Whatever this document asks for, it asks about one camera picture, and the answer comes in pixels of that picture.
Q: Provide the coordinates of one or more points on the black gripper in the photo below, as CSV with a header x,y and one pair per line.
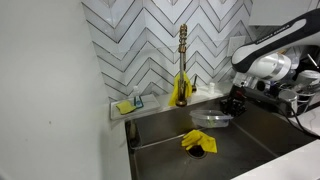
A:
x,y
238,95

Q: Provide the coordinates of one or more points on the clear plastic bowl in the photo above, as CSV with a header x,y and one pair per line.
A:
x,y
210,118

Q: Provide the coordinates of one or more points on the yellow green plastic spoon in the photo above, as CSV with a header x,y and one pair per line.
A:
x,y
211,124

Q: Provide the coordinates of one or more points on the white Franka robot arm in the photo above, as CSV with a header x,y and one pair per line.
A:
x,y
266,65

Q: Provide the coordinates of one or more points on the small white sink cap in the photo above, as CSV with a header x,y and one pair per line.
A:
x,y
211,88

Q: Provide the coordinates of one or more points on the stainless steel sink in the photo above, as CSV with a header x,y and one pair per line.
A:
x,y
240,150

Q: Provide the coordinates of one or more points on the yellow cloth in sink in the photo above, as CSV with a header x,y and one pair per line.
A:
x,y
200,140

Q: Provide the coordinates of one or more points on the black sink drain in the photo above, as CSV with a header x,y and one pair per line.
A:
x,y
196,152

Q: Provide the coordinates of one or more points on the yellow rubber glove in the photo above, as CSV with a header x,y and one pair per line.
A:
x,y
188,88

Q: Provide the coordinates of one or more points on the stainless steel cup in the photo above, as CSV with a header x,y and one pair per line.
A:
x,y
287,100

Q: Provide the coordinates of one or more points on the gold spring faucet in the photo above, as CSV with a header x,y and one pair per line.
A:
x,y
182,60

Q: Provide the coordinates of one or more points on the steel dish rack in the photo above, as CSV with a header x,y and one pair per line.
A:
x,y
311,95

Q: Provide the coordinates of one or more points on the white round lid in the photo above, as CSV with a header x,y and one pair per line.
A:
x,y
308,76

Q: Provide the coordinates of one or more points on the blue scrubber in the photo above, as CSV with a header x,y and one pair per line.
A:
x,y
138,103

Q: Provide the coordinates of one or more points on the small clear bottle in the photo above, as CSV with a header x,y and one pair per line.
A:
x,y
135,90

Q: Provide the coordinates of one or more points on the white upper cabinet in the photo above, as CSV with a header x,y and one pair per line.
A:
x,y
280,11

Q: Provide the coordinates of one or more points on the yellow sponge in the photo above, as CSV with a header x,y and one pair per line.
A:
x,y
125,107

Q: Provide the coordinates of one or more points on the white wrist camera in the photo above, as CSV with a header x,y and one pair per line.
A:
x,y
245,80

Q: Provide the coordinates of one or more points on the white wall outlet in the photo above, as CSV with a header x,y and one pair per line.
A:
x,y
235,41

